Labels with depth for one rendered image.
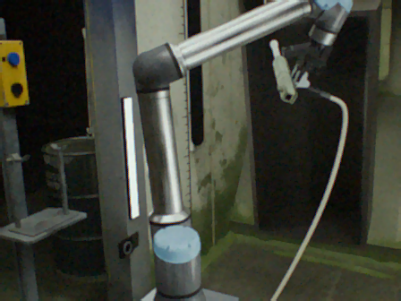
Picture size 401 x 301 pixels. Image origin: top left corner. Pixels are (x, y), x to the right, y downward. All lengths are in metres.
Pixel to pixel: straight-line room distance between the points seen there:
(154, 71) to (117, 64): 0.86
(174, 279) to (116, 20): 1.27
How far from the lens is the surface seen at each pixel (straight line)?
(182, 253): 1.37
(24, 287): 2.20
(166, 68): 1.29
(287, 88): 1.60
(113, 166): 2.26
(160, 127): 1.44
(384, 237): 3.26
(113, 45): 2.15
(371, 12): 1.99
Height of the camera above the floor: 1.49
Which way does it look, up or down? 13 degrees down
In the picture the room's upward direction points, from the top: 2 degrees counter-clockwise
